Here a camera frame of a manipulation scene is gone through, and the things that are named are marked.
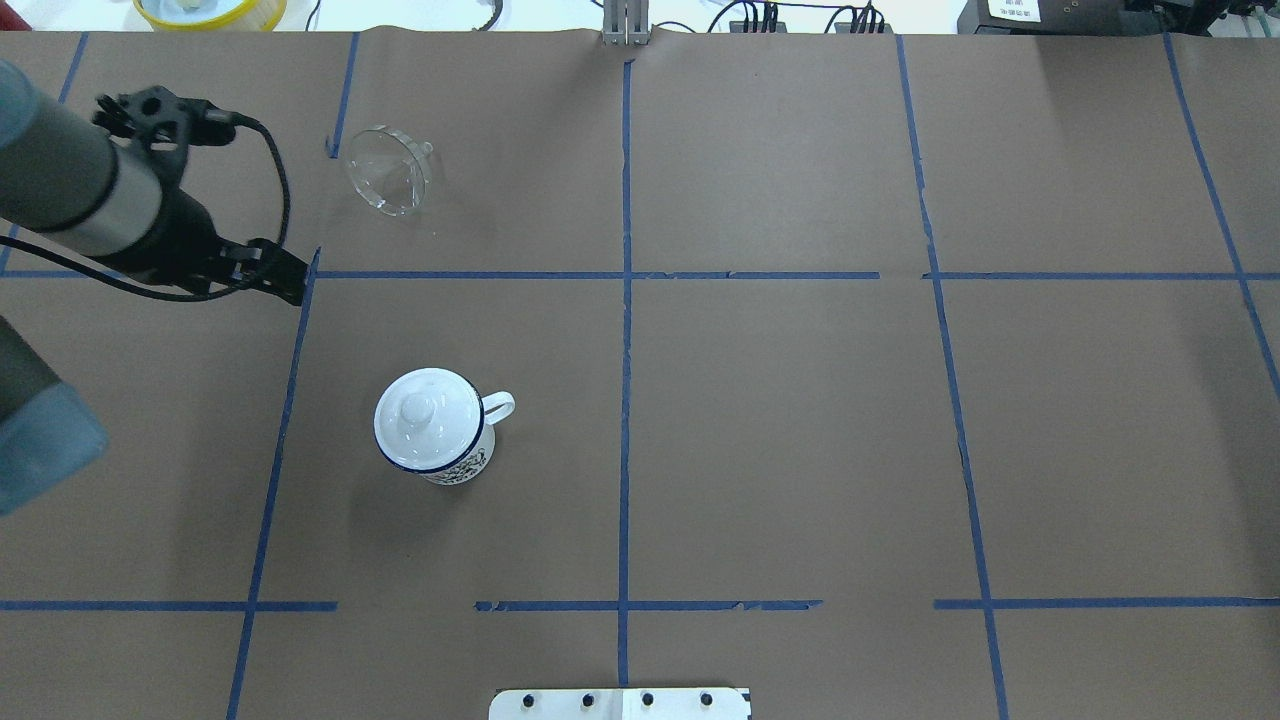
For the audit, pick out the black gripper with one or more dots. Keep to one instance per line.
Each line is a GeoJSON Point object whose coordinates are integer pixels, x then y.
{"type": "Point", "coordinates": [182, 240]}

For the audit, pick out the clear glass funnel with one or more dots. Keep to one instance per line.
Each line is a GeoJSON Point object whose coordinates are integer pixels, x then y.
{"type": "Point", "coordinates": [389, 169]}

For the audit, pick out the white ceramic cup lid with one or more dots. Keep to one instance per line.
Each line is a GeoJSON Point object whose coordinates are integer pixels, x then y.
{"type": "Point", "coordinates": [427, 420]}

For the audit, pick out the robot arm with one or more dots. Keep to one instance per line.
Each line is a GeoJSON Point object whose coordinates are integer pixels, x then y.
{"type": "Point", "coordinates": [106, 192]}

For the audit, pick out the yellow tape roll with dish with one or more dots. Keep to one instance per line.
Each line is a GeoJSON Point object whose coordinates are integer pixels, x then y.
{"type": "Point", "coordinates": [211, 16]}

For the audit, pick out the black desktop box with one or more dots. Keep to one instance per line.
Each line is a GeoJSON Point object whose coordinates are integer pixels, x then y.
{"type": "Point", "coordinates": [1069, 18]}

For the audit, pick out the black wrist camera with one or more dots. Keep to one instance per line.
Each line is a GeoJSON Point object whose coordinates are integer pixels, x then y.
{"type": "Point", "coordinates": [156, 118]}

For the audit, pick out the aluminium frame post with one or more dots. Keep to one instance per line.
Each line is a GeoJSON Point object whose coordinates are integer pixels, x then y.
{"type": "Point", "coordinates": [626, 22]}

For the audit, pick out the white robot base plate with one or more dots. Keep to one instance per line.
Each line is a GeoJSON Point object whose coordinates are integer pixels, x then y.
{"type": "Point", "coordinates": [623, 703]}

